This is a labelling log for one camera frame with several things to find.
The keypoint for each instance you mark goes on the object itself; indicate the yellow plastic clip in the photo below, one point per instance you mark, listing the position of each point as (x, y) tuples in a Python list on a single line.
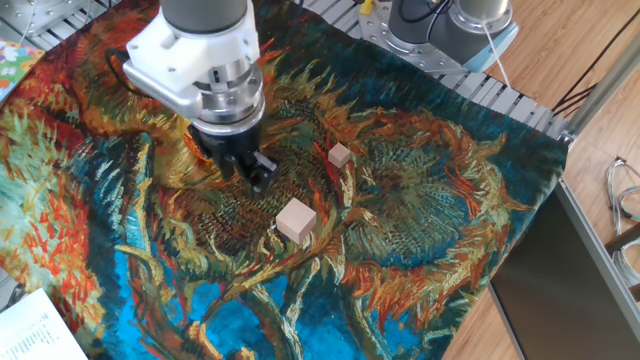
[(366, 7)]

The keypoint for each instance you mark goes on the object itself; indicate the large wooden cube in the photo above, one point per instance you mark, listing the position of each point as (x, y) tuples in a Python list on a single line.
[(296, 220)]

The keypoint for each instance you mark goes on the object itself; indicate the sunflower painting cloth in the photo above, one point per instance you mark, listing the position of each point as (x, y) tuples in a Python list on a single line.
[(400, 225)]

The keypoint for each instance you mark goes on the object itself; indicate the aluminium frame rail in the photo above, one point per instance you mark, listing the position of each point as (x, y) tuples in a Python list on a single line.
[(595, 240)]

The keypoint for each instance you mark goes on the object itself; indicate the perforated aluminium plate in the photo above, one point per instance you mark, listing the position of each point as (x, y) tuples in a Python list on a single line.
[(45, 15)]

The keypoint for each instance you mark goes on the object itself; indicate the aluminium frame post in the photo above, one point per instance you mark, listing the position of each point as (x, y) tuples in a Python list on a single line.
[(600, 90)]

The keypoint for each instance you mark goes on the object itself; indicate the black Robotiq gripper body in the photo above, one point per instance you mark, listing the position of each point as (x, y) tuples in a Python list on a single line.
[(230, 145)]

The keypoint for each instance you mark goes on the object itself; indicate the white zip tie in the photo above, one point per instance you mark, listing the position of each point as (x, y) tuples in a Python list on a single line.
[(497, 60)]

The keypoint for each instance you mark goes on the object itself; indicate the dark flat panel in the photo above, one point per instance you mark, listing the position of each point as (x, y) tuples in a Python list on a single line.
[(550, 300)]

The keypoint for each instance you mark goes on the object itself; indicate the white printed paper sheet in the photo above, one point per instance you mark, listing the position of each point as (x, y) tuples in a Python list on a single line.
[(30, 330)]

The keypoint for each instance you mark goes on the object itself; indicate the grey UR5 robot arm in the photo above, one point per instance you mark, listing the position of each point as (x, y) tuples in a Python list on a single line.
[(200, 55)]

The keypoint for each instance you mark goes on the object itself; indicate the colourful floral paper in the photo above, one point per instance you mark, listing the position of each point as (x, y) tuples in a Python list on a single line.
[(15, 65)]

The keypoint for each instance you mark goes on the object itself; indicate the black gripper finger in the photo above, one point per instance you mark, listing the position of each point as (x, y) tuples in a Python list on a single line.
[(226, 170), (262, 172)]

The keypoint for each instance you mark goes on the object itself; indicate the small wooden cube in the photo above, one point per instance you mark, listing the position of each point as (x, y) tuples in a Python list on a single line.
[(339, 155)]

